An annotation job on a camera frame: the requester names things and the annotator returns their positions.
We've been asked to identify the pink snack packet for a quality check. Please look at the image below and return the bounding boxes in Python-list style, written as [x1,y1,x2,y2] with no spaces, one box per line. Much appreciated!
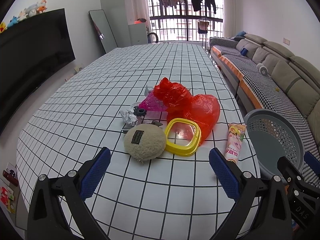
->
[224,124,246,164]

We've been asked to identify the yellow square lid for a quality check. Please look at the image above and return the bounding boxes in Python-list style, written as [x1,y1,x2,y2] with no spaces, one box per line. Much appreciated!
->
[164,118,201,157]

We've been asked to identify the beige fluffy round pouch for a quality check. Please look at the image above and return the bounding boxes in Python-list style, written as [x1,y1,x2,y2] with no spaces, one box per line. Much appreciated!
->
[124,124,167,162]

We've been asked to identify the red plastic bag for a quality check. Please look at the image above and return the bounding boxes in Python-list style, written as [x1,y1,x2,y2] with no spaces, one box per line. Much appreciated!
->
[153,77,220,144]

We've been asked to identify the grey perforated trash basket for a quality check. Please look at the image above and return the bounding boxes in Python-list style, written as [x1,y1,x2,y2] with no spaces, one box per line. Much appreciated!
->
[244,109,305,179]

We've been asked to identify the grey sofa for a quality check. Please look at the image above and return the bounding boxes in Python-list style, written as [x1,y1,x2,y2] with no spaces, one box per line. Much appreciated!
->
[235,33,320,153]

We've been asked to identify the white small fan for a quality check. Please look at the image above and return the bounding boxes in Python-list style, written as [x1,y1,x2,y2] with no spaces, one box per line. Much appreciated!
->
[257,63,269,76]

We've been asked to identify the blue cushion roll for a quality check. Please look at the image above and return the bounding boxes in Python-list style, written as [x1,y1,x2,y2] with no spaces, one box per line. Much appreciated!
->
[240,48,248,56]

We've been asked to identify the white grid tablecloth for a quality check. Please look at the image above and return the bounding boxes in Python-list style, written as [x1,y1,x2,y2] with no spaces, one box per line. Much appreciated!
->
[16,43,244,239]

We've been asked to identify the black television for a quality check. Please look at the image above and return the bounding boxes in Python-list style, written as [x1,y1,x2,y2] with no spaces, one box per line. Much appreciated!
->
[1,9,75,129]

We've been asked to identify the clothes rack stand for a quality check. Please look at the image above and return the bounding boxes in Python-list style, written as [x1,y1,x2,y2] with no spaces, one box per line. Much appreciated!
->
[197,17,210,47]

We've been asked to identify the grey cabinet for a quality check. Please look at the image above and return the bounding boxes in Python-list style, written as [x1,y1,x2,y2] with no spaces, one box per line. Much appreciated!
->
[128,23,148,46]

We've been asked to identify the leaning floor mirror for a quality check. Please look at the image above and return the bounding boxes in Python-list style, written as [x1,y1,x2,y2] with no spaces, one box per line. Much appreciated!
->
[88,9,118,54]

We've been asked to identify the plush toys row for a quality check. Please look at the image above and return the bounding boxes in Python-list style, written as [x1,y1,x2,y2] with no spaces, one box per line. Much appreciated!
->
[0,0,47,33]

